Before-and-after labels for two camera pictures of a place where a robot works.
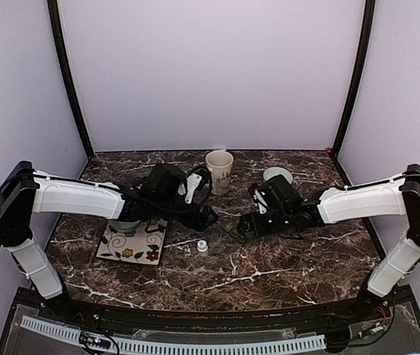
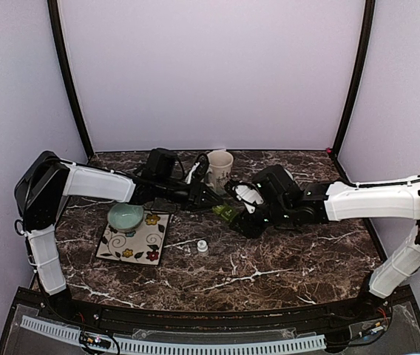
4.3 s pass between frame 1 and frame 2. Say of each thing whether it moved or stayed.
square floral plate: stayed
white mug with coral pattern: stayed
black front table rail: stayed
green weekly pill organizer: moved
